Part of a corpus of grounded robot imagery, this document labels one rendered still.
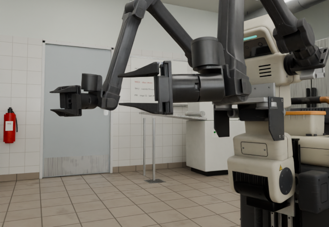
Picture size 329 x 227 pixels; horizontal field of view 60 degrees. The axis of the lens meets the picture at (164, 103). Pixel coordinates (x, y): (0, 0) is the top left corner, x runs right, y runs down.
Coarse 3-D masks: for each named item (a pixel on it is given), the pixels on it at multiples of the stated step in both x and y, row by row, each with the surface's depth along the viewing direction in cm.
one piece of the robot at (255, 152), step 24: (264, 72) 114; (288, 72) 108; (288, 96) 120; (240, 144) 121; (264, 144) 112; (288, 144) 113; (240, 168) 117; (264, 168) 108; (288, 168) 111; (288, 192) 111
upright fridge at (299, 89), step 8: (320, 40) 420; (328, 40) 408; (328, 64) 403; (328, 72) 403; (304, 80) 438; (312, 80) 425; (320, 80) 413; (328, 80) 402; (296, 88) 451; (304, 88) 438; (312, 88) 420; (320, 88) 413; (328, 88) 402; (296, 96) 451; (304, 96) 438; (312, 96) 420; (328, 96) 402; (296, 104) 451; (304, 104) 437; (312, 104) 420; (320, 104) 413; (328, 104) 401
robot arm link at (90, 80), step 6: (84, 78) 100; (90, 78) 100; (96, 78) 101; (84, 84) 100; (90, 84) 100; (96, 84) 102; (96, 90) 102; (102, 90) 103; (102, 96) 103; (102, 102) 101; (108, 102) 102; (114, 102) 103
